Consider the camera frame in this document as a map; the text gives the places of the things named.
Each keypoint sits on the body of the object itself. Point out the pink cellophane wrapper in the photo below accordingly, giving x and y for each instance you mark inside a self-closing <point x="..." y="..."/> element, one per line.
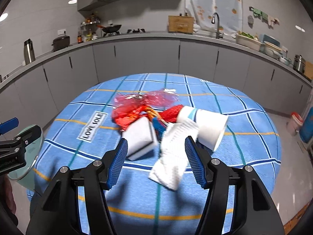
<point x="158" y="98"/>

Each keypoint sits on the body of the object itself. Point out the hanging green cloths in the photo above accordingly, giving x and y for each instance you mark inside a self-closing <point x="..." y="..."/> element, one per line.
<point x="264" y="17"/>

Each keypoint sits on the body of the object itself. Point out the blue gas cylinder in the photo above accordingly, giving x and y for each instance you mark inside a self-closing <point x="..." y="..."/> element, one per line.
<point x="306" y="130"/>

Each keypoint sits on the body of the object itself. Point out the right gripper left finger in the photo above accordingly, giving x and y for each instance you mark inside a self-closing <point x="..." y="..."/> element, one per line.
<point x="57" y="211"/>

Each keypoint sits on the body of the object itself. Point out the white red trash bin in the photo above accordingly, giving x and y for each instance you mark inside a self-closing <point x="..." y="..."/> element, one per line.
<point x="294" y="124"/>

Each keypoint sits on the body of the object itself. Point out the red foam net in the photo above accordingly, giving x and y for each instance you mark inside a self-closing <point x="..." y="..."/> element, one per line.
<point x="123" y="118"/>

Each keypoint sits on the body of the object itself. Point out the steel thermos jug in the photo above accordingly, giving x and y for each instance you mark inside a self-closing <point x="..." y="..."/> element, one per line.
<point x="28" y="52"/>

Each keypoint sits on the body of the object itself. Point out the person's left hand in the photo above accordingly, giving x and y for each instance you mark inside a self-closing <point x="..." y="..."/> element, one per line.
<point x="6" y="188"/>

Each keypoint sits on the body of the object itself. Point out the dark kitchen faucet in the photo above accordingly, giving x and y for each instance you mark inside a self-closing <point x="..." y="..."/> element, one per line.
<point x="216" y="20"/>

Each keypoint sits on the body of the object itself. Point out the orange blue snack wrapper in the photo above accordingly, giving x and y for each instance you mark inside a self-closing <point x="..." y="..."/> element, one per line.
<point x="159" y="124"/>

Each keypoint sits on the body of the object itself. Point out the black wok on stove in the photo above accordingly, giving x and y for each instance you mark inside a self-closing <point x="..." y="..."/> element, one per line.
<point x="112" y="28"/>

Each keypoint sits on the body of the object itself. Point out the wooden knife block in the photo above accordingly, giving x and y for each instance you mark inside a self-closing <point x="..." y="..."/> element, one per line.
<point x="181" y="24"/>

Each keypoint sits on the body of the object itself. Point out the white paper towel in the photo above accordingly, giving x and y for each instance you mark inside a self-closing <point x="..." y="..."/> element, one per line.
<point x="170" y="167"/>

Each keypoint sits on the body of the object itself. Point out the spice rack with bottles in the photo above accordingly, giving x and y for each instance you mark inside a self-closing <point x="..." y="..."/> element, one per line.
<point x="88" y="29"/>

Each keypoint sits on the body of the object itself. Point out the white black sponge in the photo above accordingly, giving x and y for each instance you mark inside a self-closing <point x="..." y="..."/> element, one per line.
<point x="141" y="138"/>

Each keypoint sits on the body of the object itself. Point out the orange print curtain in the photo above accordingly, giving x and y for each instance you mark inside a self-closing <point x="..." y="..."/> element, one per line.
<point x="229" y="11"/>

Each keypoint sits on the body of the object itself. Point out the white paper cup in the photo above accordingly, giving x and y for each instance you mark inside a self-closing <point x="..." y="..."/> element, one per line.
<point x="212" y="125"/>

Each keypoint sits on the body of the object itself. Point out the black rice cooker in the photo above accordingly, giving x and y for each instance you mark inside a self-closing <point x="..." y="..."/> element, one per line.
<point x="60" y="42"/>

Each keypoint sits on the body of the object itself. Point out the cream lidded pot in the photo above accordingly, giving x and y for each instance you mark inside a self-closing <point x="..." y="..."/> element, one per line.
<point x="272" y="50"/>

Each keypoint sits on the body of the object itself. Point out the gas stove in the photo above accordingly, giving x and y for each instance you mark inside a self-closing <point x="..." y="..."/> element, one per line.
<point x="136" y="31"/>

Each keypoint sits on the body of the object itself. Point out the teal metal bucket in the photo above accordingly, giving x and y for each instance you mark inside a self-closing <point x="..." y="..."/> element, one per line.
<point x="25" y="175"/>

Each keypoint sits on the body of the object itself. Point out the grey lower cabinets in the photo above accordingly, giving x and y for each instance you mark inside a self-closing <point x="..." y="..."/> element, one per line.
<point x="38" y="92"/>

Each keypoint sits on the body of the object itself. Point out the white vegetable basin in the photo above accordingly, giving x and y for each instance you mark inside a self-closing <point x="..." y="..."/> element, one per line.
<point x="248" y="42"/>

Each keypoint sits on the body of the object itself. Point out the steel stock pot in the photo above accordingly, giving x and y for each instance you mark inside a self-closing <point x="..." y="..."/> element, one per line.
<point x="299" y="64"/>

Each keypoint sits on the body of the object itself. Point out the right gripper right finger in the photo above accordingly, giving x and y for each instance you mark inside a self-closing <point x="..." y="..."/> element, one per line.
<point x="254" y="211"/>

